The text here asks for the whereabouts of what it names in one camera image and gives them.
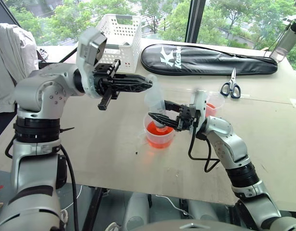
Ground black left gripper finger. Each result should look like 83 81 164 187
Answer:
114 83 153 93
114 74 154 85

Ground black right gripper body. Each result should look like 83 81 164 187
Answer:
175 104 199 132

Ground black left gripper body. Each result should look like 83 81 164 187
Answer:
91 59 122 111

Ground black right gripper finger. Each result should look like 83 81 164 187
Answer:
148 112 179 128
163 100 185 114

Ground clear cup with red liquid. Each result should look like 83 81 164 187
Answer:
205 94 226 119
142 113 177 151

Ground white perforated plastic basket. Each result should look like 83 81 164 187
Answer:
96 13 143 74

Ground black racket bag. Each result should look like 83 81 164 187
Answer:
140 43 279 77

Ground grey rounded robot leg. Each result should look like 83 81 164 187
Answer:
185 199 220 220
123 192 150 231

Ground grey jacket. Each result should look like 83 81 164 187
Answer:
0 23 40 114

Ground silver robot torso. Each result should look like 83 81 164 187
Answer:
135 218 238 231

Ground black table leg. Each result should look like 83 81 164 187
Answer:
81 186 111 231

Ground clear water bottle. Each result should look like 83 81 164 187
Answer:
269 16 296 63

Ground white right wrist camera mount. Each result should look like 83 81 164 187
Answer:
190 90 209 119

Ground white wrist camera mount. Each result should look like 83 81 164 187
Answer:
75 26 108 99
190 90 209 119

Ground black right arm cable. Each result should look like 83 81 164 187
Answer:
187 115 221 173

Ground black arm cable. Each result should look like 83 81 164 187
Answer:
187 115 221 173
4 136 80 231

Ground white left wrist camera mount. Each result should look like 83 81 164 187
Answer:
75 26 108 99

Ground black handled scissors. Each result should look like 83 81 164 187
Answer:
220 67 242 99

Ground black window frame post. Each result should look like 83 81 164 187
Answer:
185 0 207 44

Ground thin white cable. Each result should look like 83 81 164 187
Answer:
154 194 195 220

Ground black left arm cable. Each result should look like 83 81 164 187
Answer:
4 136 80 231

